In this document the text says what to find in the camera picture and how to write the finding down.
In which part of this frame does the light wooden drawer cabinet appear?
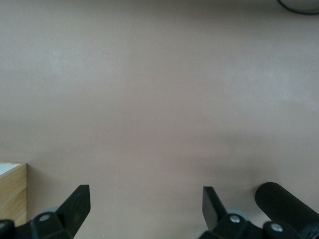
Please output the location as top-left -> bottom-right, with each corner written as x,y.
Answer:
0,161 -> 27,227

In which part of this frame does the black ribbed cylinder vase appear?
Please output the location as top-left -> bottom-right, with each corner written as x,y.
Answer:
254,182 -> 319,239

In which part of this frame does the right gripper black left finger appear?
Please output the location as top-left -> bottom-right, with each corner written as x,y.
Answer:
0,184 -> 91,239

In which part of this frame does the black looped floor cable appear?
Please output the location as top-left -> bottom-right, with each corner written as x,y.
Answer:
276,0 -> 319,15

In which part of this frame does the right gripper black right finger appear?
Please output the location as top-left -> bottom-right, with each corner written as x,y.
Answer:
199,186 -> 304,239

